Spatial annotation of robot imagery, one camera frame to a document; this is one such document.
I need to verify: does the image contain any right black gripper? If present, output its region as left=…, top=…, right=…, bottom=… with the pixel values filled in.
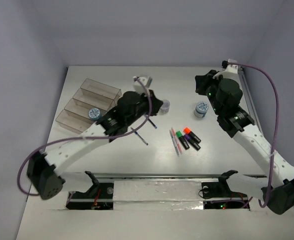
left=196, top=69, right=228, bottom=115

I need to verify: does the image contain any blue white tape roll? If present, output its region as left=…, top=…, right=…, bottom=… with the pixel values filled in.
left=88, top=107, right=102, bottom=121
left=194, top=101, right=209, bottom=118

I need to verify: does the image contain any green cap black highlighter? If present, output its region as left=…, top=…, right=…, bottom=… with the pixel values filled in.
left=175, top=131, right=190, bottom=150

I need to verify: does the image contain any orange cap black highlighter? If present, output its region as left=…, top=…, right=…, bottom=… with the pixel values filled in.
left=183, top=127, right=201, bottom=144

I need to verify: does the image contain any purple cap black highlighter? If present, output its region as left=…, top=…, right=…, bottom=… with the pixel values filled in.
left=183, top=134, right=201, bottom=151

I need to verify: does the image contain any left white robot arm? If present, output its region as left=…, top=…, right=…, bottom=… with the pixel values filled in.
left=26, top=90, right=163, bottom=200

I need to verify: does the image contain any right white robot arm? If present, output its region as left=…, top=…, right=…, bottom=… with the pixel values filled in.
left=195, top=70, right=294, bottom=215

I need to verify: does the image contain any blue pen upper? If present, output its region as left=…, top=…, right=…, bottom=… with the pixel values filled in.
left=147, top=118, right=158, bottom=129

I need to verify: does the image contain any blue pen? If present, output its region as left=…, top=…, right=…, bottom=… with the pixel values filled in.
left=130, top=127, right=149, bottom=146
left=147, top=118, right=158, bottom=129

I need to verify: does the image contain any blue pen lower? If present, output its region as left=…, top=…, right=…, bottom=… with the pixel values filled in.
left=130, top=127, right=149, bottom=146

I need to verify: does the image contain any clear compartment organizer tray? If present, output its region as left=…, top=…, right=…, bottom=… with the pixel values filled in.
left=56, top=78, right=122, bottom=134

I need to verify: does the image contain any white foam front block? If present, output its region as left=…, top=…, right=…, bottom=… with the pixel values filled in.
left=112, top=180, right=204, bottom=211

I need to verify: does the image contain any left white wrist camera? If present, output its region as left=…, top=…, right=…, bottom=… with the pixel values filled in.
left=132, top=75, right=153, bottom=94

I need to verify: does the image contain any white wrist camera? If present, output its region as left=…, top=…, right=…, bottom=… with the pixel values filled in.
left=213, top=59, right=238, bottom=80
left=132, top=75, right=153, bottom=94

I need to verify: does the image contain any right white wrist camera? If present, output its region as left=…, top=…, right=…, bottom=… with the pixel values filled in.
left=213, top=59, right=238, bottom=80

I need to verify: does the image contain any aluminium rail right edge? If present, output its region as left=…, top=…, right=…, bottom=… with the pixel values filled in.
left=238, top=66, right=263, bottom=135

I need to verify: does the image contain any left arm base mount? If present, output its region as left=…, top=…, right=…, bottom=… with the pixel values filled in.
left=65, top=171, right=114, bottom=211

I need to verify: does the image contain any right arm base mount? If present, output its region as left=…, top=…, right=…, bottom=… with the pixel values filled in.
left=198, top=170, right=251, bottom=210

